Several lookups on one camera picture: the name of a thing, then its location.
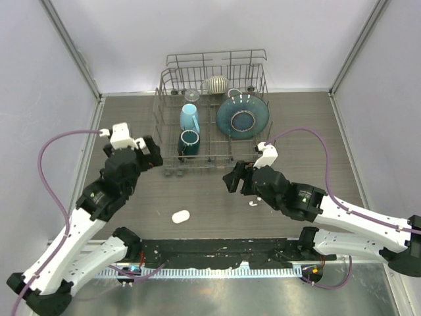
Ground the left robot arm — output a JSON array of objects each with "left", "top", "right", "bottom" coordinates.
[{"left": 7, "top": 136, "right": 163, "bottom": 315}]

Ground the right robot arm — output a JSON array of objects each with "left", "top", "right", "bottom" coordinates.
[{"left": 222, "top": 161, "right": 420, "bottom": 277}]

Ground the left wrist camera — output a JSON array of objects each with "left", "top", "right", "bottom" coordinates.
[{"left": 99, "top": 122, "right": 146, "bottom": 153}]

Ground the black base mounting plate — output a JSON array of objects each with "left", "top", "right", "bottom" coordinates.
[{"left": 141, "top": 238, "right": 320, "bottom": 270}]

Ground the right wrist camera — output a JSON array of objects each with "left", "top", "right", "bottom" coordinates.
[{"left": 253, "top": 142, "right": 278, "bottom": 169}]

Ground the wire dish rack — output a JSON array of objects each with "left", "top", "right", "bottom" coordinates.
[{"left": 153, "top": 49, "right": 273, "bottom": 177}]

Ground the light blue mug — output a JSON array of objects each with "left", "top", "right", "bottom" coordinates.
[{"left": 180, "top": 103, "right": 200, "bottom": 134}]

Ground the clear glass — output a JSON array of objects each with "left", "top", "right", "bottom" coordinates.
[{"left": 184, "top": 89, "right": 200, "bottom": 103}]

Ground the oval white charging case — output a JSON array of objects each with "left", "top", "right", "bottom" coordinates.
[{"left": 171, "top": 210, "right": 190, "bottom": 224}]

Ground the large teal plate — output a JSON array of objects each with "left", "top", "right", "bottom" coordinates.
[{"left": 216, "top": 94, "right": 270, "bottom": 140}]

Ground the striped ceramic mug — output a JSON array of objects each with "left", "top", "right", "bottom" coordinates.
[{"left": 200, "top": 75, "right": 229, "bottom": 95}]

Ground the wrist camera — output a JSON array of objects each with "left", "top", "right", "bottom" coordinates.
[
  {"left": 99, "top": 122, "right": 146, "bottom": 153},
  {"left": 253, "top": 142, "right": 278, "bottom": 169}
]

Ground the small white-rimmed bowl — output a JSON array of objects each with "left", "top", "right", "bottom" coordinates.
[{"left": 227, "top": 88, "right": 242, "bottom": 98}]

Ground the white slotted cable duct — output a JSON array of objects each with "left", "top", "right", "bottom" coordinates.
[{"left": 98, "top": 265, "right": 303, "bottom": 279}]

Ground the dark teal mug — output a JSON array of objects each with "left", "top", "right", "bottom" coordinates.
[{"left": 177, "top": 130, "right": 201, "bottom": 161}]

